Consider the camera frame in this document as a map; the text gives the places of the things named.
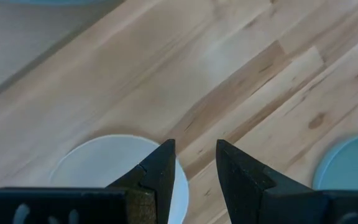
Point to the light blue plate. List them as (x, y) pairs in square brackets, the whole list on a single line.
[(350, 165)]

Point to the white plate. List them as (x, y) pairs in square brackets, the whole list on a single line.
[(98, 161)]

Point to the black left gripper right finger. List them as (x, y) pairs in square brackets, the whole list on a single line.
[(259, 199)]

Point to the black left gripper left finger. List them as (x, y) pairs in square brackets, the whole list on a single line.
[(104, 205)]

